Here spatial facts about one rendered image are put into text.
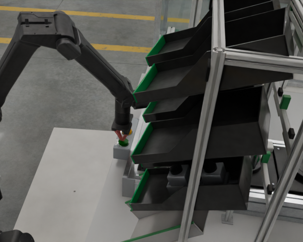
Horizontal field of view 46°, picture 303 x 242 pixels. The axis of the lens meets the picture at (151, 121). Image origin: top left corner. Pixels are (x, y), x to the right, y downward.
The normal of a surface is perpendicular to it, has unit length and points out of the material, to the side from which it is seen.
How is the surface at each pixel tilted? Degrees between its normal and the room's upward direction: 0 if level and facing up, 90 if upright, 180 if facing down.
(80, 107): 1
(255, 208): 90
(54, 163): 0
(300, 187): 0
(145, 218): 45
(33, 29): 25
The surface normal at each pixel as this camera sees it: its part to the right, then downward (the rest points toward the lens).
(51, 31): 0.27, -0.49
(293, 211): -0.14, 0.60
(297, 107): 0.06, -0.79
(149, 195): -0.35, -0.82
